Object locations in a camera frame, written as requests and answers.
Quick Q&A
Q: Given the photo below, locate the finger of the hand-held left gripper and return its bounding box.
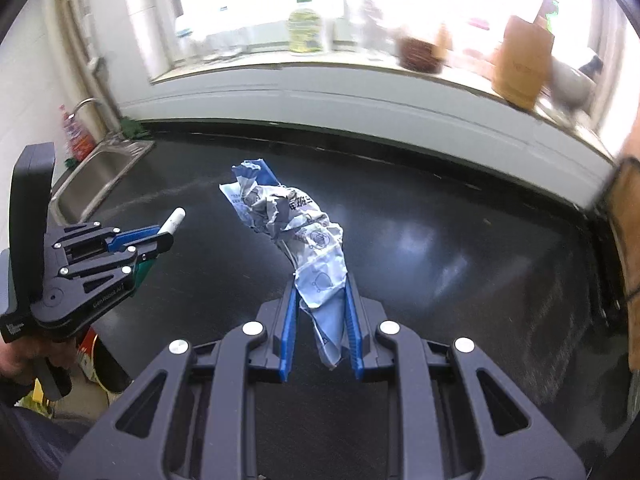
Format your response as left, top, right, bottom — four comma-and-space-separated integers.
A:
56, 249, 167, 294
47, 222, 176, 264

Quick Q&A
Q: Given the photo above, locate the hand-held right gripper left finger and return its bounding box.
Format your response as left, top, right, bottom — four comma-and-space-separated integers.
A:
59, 280, 301, 480

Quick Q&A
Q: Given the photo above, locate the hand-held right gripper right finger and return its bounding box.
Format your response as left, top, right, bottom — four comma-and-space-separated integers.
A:
344, 272, 587, 480

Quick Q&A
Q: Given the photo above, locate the white green marker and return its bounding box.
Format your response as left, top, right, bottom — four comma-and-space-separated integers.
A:
134, 208, 187, 291

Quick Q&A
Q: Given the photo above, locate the black trash bin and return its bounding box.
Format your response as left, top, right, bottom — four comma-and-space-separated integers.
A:
79, 327, 135, 397

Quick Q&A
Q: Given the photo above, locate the blue white wrapper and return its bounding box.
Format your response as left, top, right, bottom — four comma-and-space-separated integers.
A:
219, 159, 351, 372

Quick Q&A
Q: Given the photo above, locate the person's left hand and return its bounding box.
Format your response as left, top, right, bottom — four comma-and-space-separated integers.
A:
0, 337, 79, 377

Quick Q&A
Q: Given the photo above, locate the steel sink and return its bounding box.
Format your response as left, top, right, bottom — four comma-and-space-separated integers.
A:
49, 137, 157, 225

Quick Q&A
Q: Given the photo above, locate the red detergent bottle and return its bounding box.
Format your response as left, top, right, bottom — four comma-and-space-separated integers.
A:
60, 105, 97, 162

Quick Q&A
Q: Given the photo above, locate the green cloth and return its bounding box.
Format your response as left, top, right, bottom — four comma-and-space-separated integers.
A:
116, 116, 152, 142

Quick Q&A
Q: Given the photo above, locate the metal faucet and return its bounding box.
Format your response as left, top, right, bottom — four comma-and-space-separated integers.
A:
69, 97, 122, 137

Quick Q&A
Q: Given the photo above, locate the yellow oil bottle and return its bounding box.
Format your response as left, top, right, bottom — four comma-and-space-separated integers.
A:
286, 0, 327, 56

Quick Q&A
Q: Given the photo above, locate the brown wooden board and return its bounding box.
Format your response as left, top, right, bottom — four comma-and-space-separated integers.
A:
606, 125, 640, 313

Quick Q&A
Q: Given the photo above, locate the clear plastic container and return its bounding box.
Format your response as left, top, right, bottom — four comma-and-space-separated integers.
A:
344, 0, 387, 47

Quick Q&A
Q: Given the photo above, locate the brown cardboard box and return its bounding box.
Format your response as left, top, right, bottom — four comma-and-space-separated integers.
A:
489, 14, 557, 112

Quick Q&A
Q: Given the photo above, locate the grey ceramic bowl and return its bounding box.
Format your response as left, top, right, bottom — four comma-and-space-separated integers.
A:
546, 56, 602, 112

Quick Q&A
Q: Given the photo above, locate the white wall pipe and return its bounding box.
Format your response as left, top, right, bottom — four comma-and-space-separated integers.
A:
62, 0, 123, 128

